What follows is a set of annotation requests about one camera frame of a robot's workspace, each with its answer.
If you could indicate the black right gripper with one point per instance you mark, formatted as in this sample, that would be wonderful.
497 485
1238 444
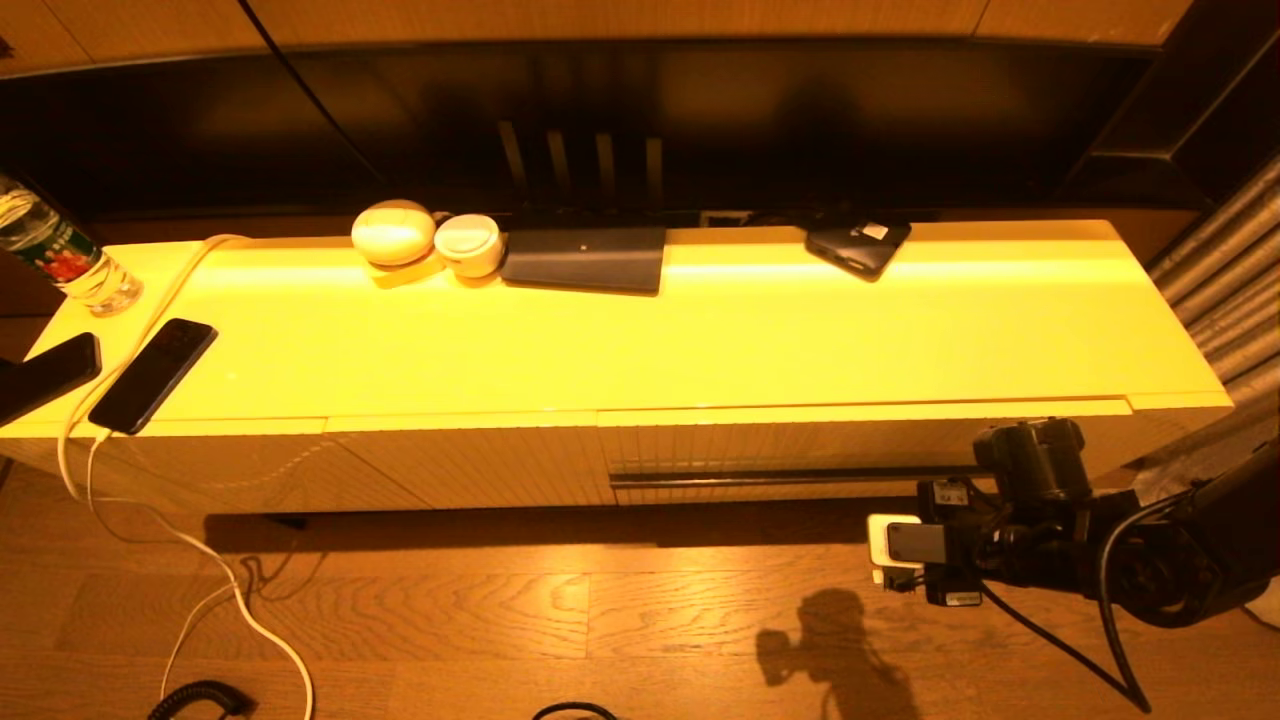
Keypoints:
960 590

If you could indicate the cream white drawer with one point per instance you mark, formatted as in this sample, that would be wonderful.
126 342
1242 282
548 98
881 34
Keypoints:
800 440

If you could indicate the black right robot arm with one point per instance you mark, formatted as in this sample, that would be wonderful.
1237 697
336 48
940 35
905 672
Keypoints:
1040 460

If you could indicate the beige wooden cabinet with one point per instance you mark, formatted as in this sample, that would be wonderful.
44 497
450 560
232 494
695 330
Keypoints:
500 350

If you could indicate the small black labelled device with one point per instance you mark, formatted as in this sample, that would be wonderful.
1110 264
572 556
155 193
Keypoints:
858 250

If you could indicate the grey curtain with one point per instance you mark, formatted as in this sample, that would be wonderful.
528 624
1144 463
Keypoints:
1220 280

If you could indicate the dark grey flat box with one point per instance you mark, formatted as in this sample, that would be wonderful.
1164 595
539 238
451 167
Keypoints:
585 258

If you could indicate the black television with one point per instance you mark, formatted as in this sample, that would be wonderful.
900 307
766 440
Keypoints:
800 110

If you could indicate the dark wooden shelf unit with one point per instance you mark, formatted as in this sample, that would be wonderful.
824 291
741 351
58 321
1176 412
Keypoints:
1200 100

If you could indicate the white round lidded cup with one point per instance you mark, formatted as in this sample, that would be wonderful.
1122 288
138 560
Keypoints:
468 243

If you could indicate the white oval case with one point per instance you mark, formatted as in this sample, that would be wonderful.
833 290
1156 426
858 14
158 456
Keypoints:
392 235

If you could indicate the black smartphone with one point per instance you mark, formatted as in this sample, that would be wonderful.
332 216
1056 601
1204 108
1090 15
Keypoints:
150 375

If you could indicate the dark flat phone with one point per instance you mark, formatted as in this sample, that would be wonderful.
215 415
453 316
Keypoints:
45 375

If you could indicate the clear bottle with colourful label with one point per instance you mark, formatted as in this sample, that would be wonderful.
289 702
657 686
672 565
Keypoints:
70 265

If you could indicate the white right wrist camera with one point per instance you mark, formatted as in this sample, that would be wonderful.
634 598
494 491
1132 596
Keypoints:
890 542

